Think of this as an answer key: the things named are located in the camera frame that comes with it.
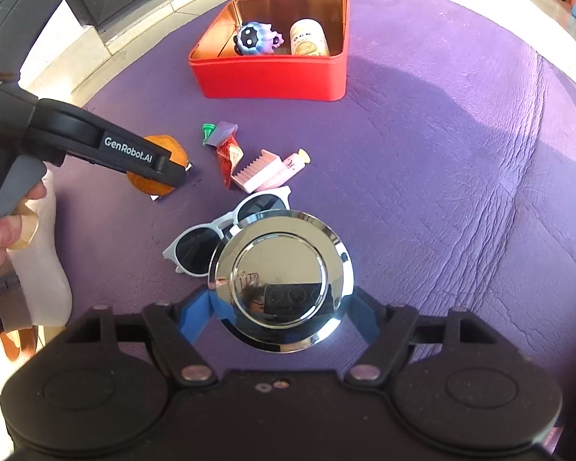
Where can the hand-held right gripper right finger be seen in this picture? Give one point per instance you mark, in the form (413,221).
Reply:
(365,314)

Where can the person's left hand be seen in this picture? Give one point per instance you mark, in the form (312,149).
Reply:
(2,237)

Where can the purple toy figure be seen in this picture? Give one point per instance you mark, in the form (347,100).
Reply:
(253,38)

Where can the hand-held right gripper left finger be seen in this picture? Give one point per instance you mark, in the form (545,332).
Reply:
(197,314)

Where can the red tin box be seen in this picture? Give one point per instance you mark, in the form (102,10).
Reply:
(269,77)

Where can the toy orange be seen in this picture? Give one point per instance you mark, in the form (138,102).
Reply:
(165,146)

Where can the round chrome compact case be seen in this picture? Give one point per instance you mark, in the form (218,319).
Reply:
(281,281)

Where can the red snack packet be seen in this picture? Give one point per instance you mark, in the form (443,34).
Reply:
(228,158)

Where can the white sunglasses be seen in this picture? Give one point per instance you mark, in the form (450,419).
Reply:
(197,249)

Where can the small green toy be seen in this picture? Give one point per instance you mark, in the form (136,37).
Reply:
(206,130)

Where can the purple leather mat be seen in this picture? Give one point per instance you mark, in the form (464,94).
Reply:
(437,163)

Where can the pink tube with yellow cap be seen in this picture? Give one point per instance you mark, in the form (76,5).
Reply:
(288,165)

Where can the cream plastic bottle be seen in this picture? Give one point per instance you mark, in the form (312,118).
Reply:
(308,38)

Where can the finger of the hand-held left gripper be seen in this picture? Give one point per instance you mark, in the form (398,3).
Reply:
(139,156)

